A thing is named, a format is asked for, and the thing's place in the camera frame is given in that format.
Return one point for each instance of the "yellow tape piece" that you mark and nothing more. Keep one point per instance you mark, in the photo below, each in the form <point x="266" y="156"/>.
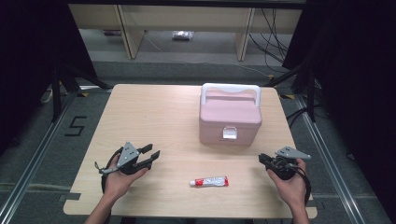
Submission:
<point x="271" y="76"/>
<point x="82" y="94"/>
<point x="288" y="96"/>

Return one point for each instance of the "beige wooden desk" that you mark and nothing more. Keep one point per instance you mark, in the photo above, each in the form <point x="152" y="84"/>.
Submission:
<point x="186" y="18"/>

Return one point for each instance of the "person's right hand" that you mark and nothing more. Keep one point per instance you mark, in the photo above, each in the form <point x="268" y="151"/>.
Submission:
<point x="292" y="189"/>

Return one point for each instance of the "black curtain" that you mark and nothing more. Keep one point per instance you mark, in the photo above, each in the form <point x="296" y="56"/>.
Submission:
<point x="31" y="46"/>
<point x="358" y="62"/>

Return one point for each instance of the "pink storage box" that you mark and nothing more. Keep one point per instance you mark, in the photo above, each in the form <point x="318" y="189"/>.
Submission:
<point x="230" y="115"/>

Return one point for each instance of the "red and white tube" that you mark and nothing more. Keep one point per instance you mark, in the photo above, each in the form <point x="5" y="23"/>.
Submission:
<point x="211" y="181"/>

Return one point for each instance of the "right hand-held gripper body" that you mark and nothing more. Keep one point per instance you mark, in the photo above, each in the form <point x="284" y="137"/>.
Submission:
<point x="285" y="166"/>

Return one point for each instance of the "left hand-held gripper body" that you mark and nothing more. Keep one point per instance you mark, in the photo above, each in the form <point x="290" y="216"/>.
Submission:
<point x="127" y="155"/>

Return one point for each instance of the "black metal stand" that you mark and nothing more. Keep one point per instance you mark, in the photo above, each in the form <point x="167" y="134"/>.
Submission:
<point x="56" y="93"/>
<point x="311" y="93"/>

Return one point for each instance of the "aluminium floor rail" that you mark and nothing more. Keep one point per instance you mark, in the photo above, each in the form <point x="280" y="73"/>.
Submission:
<point x="327" y="155"/>
<point x="37" y="152"/>

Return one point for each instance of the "black tape strip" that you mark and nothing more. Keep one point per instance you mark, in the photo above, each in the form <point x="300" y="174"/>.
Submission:
<point x="70" y="196"/>
<point x="318" y="205"/>

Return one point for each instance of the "person's left hand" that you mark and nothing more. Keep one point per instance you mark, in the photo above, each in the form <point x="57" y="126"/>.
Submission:
<point x="116" y="183"/>

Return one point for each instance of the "silver plastic packet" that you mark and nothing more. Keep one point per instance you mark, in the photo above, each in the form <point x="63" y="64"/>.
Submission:
<point x="183" y="35"/>

